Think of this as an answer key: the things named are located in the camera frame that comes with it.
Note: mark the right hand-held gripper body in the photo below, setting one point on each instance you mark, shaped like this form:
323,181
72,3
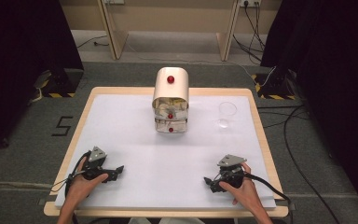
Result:
231,170

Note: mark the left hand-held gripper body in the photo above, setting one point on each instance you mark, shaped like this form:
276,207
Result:
95,161

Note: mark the person's right hand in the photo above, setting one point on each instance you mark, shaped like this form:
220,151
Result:
245,193

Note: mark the person's left hand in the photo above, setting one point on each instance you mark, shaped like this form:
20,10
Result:
81,186

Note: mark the white foam board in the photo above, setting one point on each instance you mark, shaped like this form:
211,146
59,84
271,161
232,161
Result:
174,161

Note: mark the clear glass cup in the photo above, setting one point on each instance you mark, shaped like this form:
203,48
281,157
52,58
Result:
227,114

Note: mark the person's light trousers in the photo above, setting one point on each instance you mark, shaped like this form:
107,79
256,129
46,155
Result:
167,221

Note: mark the hazard striped stand base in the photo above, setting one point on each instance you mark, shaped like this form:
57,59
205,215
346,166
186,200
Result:
59,85
273,88

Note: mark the white mini drawer cabinet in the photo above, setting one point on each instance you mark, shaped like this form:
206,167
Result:
171,102

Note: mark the black curtain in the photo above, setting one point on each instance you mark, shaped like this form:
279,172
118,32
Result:
21,62
332,77

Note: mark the wooden stand leg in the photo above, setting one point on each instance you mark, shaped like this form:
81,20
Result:
115,34
227,37

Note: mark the white wall socket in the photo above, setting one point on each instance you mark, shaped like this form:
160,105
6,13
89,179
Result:
250,2

